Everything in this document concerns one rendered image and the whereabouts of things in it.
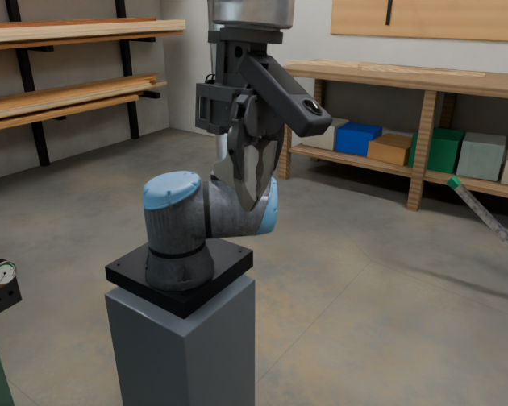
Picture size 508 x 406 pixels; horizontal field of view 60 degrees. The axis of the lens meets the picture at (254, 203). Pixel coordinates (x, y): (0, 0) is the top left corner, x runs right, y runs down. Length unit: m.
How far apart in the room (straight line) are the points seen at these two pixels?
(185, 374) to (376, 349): 0.97
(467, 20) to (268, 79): 3.04
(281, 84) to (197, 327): 0.79
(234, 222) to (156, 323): 0.32
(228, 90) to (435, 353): 1.66
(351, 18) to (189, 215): 2.85
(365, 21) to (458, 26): 0.66
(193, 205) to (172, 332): 0.32
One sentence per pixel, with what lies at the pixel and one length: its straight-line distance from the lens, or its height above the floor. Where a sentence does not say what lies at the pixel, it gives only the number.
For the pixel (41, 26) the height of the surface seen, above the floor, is 1.12.
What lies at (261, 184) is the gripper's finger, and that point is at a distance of 0.54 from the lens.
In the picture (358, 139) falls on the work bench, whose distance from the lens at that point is 3.35.
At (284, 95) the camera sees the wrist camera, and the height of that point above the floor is 1.20.
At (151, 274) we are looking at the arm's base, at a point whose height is 0.63.
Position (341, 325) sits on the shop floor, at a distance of 2.03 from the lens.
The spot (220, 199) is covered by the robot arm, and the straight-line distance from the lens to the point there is 1.10.
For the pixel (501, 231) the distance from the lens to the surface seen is 2.31.
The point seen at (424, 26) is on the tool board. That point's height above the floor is 1.12.
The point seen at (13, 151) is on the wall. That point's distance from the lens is 4.10.
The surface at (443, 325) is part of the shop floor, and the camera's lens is 2.16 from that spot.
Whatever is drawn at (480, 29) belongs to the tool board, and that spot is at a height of 1.11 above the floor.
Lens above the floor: 1.28
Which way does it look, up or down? 24 degrees down
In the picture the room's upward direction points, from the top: straight up
